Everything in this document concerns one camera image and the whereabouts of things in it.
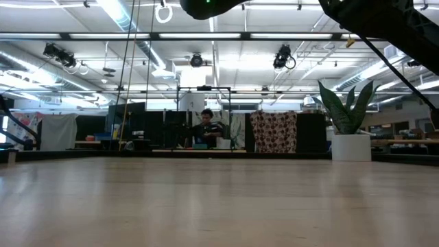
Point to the person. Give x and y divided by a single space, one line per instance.
206 130

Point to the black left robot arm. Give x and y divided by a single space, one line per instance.
20 118

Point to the black partition panel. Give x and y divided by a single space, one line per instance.
311 133

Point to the grey cloth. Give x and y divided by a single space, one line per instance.
58 132

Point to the black beam with light panels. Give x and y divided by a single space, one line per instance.
199 35

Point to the green plant in white pot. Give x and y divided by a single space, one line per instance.
350 147

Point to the leaf patterned cloth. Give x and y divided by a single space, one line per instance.
236 120

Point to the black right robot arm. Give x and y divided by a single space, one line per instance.
394 20

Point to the wooden background table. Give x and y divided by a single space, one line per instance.
404 141

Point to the black metal table frame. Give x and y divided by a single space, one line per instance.
291 156

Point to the red circle patterned cloth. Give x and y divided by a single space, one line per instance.
274 132

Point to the yellow hanging tag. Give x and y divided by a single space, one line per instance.
350 43

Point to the silver ventilation duct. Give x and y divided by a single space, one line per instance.
370 72
27 63

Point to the black hanging camera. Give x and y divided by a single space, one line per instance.
196 60
282 56
60 55

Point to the floral patterned cloth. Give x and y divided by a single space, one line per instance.
29 120

